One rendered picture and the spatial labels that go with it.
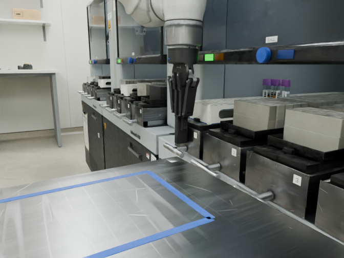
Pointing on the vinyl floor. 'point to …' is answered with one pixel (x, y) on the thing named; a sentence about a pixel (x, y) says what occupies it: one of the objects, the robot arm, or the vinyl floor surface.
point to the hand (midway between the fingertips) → (181, 129)
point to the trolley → (150, 218)
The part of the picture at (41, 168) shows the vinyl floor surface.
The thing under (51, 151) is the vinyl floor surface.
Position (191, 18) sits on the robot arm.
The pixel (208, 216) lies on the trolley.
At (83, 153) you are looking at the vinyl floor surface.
